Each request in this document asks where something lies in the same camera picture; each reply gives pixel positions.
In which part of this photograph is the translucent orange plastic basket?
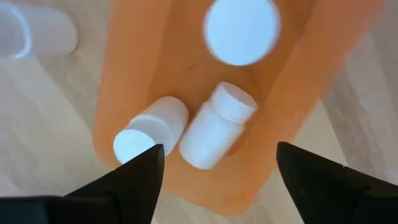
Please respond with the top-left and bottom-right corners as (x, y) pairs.
(92, 0), (386, 217)

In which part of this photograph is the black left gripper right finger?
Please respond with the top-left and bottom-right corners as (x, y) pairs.
(275, 141), (398, 224)

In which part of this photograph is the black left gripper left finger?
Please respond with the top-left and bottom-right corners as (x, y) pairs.
(0, 143), (165, 224)

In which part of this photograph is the white pill bottle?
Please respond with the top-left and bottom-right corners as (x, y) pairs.
(203, 0), (282, 67)
(178, 82), (259, 170)
(0, 2), (78, 62)
(113, 95), (190, 165)

